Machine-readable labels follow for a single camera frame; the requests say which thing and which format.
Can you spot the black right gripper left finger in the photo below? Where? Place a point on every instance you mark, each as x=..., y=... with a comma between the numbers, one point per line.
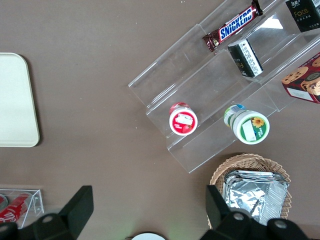
x=75, y=212

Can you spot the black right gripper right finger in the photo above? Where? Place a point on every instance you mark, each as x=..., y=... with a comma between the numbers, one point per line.
x=217, y=212

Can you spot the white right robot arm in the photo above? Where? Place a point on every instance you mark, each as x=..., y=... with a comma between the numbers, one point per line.
x=147, y=237

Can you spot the red gum jar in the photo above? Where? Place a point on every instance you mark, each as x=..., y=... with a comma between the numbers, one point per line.
x=183, y=122

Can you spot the cream rectangular tray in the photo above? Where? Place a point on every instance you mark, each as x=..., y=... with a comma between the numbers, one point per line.
x=15, y=100

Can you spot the clear acrylic bottle rack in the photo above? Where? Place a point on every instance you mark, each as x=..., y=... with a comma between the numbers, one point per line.
x=36, y=202

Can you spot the light wicker basket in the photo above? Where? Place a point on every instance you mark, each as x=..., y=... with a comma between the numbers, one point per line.
x=250, y=161

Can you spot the red cola bottle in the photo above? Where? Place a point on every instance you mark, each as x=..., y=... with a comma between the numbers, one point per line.
x=2, y=201
x=13, y=210

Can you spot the clear acrylic tiered stand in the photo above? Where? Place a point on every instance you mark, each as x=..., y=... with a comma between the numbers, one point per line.
x=200, y=82

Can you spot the small black carton box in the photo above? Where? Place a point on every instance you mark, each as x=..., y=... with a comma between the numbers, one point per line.
x=246, y=58

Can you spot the red cookie box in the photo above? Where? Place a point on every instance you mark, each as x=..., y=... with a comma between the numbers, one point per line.
x=303, y=80

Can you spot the Snickers chocolate bar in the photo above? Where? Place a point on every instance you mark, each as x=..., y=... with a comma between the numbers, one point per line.
x=233, y=26

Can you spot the black carton box Face print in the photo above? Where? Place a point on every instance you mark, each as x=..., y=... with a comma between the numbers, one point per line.
x=303, y=15

